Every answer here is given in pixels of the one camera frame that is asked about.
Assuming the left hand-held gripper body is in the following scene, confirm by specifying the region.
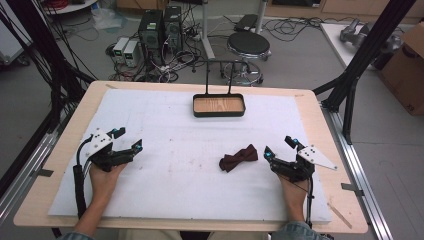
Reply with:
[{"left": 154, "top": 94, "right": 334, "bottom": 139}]
[{"left": 85, "top": 127, "right": 136, "bottom": 173}]

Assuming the person's right hand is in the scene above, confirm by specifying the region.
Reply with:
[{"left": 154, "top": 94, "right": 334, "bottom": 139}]
[{"left": 277, "top": 174, "right": 310, "bottom": 210}]

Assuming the white bench power supply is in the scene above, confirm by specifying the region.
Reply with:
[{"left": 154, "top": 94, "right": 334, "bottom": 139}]
[
  {"left": 122, "top": 40, "right": 141, "bottom": 68},
  {"left": 112, "top": 36, "right": 131, "bottom": 65}
]

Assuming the grey metal device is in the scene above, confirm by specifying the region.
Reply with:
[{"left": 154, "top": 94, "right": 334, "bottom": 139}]
[{"left": 339, "top": 17, "right": 372, "bottom": 48}]

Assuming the thin wooden stick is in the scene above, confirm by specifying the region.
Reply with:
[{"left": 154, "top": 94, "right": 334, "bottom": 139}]
[{"left": 326, "top": 202, "right": 354, "bottom": 230}]

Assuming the brown cardboard box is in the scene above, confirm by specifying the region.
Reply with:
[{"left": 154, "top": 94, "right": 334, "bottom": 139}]
[{"left": 379, "top": 21, "right": 424, "bottom": 117}]

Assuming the black sleeved gripper cable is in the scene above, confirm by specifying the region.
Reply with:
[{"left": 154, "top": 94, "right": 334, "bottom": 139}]
[{"left": 72, "top": 133, "right": 95, "bottom": 221}]

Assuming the white desk leg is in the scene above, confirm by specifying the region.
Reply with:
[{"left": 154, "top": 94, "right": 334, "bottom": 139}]
[{"left": 199, "top": 0, "right": 216, "bottom": 61}]

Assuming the aluminium rail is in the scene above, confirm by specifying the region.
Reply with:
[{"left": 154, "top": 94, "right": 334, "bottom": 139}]
[
  {"left": 320, "top": 102, "right": 395, "bottom": 240},
  {"left": 0, "top": 130, "right": 60, "bottom": 222}
]

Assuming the blue denim sleeve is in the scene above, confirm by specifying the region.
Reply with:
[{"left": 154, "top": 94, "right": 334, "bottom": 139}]
[
  {"left": 271, "top": 221, "right": 330, "bottom": 240},
  {"left": 55, "top": 231, "right": 97, "bottom": 240}
]

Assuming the dark red bow tie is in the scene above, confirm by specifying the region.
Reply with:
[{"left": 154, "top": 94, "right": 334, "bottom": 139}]
[{"left": 218, "top": 143, "right": 260, "bottom": 174}]

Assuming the clear plastic bag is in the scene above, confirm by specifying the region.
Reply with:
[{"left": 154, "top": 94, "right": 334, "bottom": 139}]
[{"left": 91, "top": 7, "right": 128, "bottom": 33}]

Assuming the white foam mat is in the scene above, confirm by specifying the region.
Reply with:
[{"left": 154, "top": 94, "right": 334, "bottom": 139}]
[{"left": 47, "top": 87, "right": 334, "bottom": 224}]

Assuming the black rack with wooden tray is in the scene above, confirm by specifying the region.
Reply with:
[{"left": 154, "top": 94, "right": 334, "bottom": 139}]
[{"left": 192, "top": 59, "right": 250, "bottom": 119}]

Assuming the slim black computer tower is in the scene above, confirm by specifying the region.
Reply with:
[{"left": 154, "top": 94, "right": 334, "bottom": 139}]
[{"left": 163, "top": 5, "right": 184, "bottom": 53}]

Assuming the flat black floor device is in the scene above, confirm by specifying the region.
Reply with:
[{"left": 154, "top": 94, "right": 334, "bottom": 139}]
[{"left": 233, "top": 13, "right": 260, "bottom": 34}]

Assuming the round white table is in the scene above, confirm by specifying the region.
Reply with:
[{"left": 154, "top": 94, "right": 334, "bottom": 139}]
[{"left": 42, "top": 0, "right": 100, "bottom": 16}]

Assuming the grey tape strip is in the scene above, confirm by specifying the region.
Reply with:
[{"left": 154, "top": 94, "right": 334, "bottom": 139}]
[
  {"left": 31, "top": 167, "right": 55, "bottom": 179},
  {"left": 340, "top": 182, "right": 365, "bottom": 198}
]

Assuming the black metal frame strut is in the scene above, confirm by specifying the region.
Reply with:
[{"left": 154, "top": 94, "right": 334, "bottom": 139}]
[
  {"left": 312, "top": 0, "right": 418, "bottom": 146},
  {"left": 0, "top": 0, "right": 97, "bottom": 135}
]

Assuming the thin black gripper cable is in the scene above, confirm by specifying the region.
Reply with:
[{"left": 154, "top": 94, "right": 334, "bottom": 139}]
[{"left": 305, "top": 176, "right": 316, "bottom": 230}]

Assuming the person's left hand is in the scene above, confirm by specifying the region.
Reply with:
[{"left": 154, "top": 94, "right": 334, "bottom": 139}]
[{"left": 88, "top": 162, "right": 128, "bottom": 205}]

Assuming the white side table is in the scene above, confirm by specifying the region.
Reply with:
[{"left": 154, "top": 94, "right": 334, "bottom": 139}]
[{"left": 319, "top": 22, "right": 406, "bottom": 71}]

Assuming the black round stool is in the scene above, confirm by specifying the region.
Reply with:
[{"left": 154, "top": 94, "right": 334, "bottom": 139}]
[{"left": 219, "top": 31, "right": 273, "bottom": 87}]

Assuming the tangle of floor cables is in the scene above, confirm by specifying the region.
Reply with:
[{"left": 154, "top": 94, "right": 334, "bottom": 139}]
[{"left": 105, "top": 31, "right": 208, "bottom": 84}]

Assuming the large black computer tower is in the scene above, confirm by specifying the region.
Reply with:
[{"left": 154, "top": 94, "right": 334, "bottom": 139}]
[{"left": 137, "top": 9, "right": 166, "bottom": 67}]

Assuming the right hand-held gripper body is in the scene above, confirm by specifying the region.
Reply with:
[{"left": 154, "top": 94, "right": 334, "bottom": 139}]
[{"left": 270, "top": 144, "right": 339, "bottom": 184}]

